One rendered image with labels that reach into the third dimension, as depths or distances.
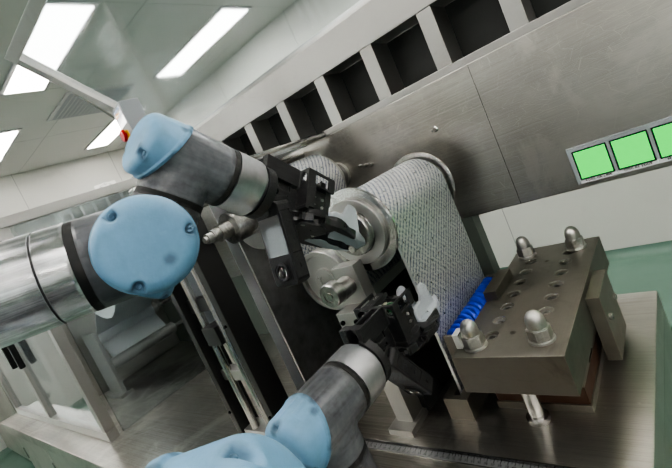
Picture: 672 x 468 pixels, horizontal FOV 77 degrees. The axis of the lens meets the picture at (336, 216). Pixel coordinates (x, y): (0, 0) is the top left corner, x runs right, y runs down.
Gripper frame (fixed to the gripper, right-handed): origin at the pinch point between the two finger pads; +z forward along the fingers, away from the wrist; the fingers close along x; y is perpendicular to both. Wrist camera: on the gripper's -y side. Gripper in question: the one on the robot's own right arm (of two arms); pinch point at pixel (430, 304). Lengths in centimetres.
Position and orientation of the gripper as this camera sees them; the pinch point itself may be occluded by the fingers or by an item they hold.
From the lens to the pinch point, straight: 74.0
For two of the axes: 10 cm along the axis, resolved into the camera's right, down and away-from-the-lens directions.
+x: -7.2, 2.4, 6.6
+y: -4.0, -9.1, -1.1
